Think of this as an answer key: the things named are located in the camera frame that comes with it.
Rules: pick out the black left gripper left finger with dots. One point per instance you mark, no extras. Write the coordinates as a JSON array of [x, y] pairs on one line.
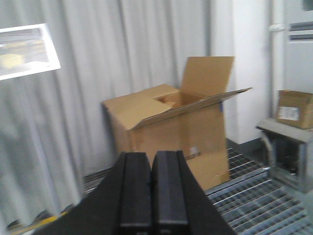
[[120, 205]]

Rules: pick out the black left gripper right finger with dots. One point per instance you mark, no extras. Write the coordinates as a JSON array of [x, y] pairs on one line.
[[180, 206]]

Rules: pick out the large open cardboard box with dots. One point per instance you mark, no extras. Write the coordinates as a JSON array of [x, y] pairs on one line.
[[189, 118]]

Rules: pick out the grey curtain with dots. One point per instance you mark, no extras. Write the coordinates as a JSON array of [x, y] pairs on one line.
[[53, 131]]

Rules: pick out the small cardboard box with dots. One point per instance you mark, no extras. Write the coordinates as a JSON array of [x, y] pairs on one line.
[[295, 109]]

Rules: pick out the white framed poster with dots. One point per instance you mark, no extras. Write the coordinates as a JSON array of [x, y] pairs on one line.
[[26, 50]]

